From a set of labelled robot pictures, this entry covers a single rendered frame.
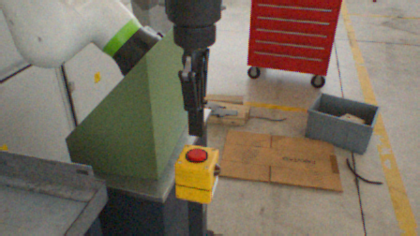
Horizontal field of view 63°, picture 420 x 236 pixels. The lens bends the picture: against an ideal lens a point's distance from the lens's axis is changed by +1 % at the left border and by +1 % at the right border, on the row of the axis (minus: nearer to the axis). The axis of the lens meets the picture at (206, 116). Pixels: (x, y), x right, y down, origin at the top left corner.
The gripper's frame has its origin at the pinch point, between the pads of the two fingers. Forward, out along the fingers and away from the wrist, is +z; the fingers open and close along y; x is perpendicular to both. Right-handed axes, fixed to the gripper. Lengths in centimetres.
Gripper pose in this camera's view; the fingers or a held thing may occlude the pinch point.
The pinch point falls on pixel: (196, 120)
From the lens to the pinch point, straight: 69.5
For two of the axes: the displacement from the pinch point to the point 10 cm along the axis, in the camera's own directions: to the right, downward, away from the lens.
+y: -2.5, 5.1, -8.2
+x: 9.7, 1.4, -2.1
